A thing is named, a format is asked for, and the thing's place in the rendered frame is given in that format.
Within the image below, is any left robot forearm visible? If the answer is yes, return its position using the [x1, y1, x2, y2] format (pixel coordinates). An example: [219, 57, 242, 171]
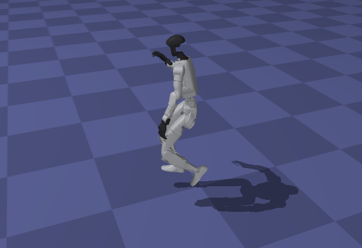
[162, 92, 178, 123]

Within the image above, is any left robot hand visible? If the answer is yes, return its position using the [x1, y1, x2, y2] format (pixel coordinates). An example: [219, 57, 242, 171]
[158, 118, 170, 139]

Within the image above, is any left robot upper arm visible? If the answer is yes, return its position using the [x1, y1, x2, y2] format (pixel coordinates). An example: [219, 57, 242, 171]
[173, 64, 185, 101]

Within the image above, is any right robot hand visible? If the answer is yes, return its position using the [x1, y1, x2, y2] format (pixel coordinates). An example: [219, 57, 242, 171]
[152, 51, 173, 66]

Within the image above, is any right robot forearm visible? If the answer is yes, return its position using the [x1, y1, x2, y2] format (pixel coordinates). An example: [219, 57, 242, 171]
[166, 61, 174, 69]

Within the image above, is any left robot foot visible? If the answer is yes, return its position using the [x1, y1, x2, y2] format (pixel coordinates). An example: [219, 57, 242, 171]
[190, 165, 208, 186]

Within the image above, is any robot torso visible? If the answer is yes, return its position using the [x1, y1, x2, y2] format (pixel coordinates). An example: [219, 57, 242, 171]
[173, 56, 198, 119]

